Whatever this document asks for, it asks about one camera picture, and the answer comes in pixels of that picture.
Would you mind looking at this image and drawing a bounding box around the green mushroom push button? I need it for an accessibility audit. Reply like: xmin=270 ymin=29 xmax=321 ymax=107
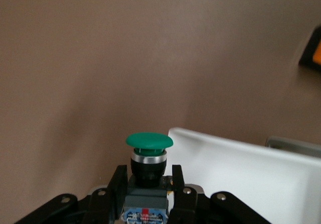
xmin=121 ymin=132 xmax=175 ymax=224

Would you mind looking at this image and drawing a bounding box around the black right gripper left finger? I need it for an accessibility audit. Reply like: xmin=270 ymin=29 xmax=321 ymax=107
xmin=15 ymin=165 xmax=128 ymax=224

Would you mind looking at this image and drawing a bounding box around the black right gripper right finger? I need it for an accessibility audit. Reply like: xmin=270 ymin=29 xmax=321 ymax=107
xmin=169 ymin=164 xmax=271 ymax=224

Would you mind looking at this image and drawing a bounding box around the orange button enclosure box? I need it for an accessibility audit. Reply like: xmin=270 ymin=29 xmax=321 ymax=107
xmin=297 ymin=25 xmax=321 ymax=72

